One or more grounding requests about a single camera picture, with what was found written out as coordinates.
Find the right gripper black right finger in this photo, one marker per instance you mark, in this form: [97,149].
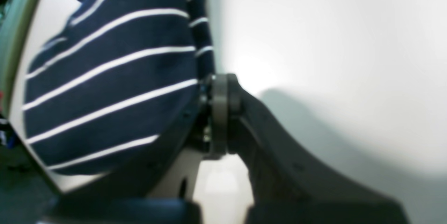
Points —
[289,184]

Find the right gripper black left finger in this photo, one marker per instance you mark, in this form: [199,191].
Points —
[156,186]

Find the navy white striped t-shirt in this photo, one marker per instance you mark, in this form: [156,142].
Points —
[113,80]

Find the pale green bin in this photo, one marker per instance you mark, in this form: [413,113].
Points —
[16,18]

